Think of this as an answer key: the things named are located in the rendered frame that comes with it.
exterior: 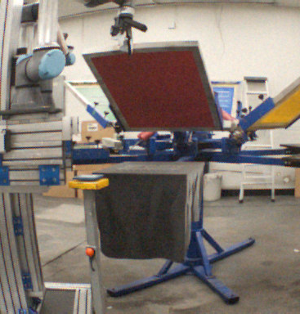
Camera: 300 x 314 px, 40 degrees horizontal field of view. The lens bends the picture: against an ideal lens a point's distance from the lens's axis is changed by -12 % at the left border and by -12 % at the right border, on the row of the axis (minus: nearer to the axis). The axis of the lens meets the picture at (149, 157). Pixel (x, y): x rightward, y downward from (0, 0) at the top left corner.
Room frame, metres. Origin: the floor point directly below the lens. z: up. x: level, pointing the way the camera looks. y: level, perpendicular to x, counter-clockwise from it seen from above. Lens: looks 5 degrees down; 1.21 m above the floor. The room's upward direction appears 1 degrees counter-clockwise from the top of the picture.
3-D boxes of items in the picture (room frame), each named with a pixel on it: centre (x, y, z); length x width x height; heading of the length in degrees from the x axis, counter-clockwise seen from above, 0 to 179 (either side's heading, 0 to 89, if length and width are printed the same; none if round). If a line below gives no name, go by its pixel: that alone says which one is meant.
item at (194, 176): (2.24, -0.21, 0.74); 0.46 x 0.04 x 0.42; 164
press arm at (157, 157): (3.22, 0.28, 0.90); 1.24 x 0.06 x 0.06; 104
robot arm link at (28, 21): (2.30, 0.67, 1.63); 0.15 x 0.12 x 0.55; 69
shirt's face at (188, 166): (2.29, -0.01, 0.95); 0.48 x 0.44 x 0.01; 164
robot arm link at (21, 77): (1.76, 0.49, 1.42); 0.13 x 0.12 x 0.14; 49
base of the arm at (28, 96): (1.77, 0.50, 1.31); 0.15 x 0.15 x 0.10
